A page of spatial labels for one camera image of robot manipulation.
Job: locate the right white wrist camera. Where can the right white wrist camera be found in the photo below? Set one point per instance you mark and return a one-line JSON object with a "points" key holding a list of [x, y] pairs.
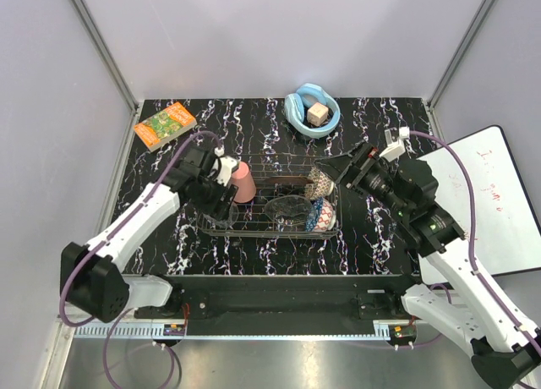
{"points": [[395, 143]]}

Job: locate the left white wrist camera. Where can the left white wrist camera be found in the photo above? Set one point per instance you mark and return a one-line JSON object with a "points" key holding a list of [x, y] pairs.
{"points": [[224, 167]]}

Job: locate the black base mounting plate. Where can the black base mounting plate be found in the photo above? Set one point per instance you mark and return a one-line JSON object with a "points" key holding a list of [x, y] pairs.
{"points": [[282, 307]]}

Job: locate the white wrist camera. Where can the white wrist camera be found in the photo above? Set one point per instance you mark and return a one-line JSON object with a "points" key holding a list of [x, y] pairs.
{"points": [[224, 167], [395, 143]]}

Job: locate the grey wire dish rack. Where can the grey wire dish rack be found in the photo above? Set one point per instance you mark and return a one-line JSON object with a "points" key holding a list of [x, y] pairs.
{"points": [[252, 222]]}

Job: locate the beige wooden cube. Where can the beige wooden cube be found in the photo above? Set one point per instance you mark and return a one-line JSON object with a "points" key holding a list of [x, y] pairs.
{"points": [[317, 114]]}

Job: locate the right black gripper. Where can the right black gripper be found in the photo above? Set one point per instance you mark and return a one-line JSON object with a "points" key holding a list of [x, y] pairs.
{"points": [[368, 161]]}

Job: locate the clear glass mug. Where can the clear glass mug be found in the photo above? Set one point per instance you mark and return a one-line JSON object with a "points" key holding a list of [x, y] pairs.
{"points": [[228, 219]]}

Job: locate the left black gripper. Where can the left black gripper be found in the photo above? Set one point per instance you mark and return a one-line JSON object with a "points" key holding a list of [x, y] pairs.
{"points": [[218, 208]]}

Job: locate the white whiteboard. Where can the white whiteboard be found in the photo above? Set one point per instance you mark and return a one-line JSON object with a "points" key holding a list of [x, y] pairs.
{"points": [[507, 236]]}

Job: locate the brown patterned bowl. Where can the brown patterned bowl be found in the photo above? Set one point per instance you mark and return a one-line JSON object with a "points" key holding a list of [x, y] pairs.
{"points": [[319, 186]]}

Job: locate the orange patterned white bowl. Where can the orange patterned white bowl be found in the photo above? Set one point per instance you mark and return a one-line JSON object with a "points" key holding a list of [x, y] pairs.
{"points": [[327, 217]]}

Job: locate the orange paperback book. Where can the orange paperback book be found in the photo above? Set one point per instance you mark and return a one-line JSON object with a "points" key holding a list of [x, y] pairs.
{"points": [[165, 126]]}

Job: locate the red floral plate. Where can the red floral plate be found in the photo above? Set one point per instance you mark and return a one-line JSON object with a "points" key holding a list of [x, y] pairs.
{"points": [[291, 180]]}

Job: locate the clear glass plate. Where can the clear glass plate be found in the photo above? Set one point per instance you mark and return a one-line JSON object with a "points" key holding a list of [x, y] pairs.
{"points": [[288, 211]]}

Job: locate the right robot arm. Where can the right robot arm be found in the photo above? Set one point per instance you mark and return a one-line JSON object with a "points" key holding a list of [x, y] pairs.
{"points": [[503, 344]]}

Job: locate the pink plastic cup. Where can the pink plastic cup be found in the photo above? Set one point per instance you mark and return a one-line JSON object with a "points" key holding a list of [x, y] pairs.
{"points": [[242, 179]]}

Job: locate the blue triangle patterned bowl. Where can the blue triangle patterned bowl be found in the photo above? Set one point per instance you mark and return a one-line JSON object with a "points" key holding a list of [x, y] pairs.
{"points": [[314, 215]]}

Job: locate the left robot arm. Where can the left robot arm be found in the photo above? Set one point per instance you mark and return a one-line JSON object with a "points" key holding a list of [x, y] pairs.
{"points": [[92, 277]]}

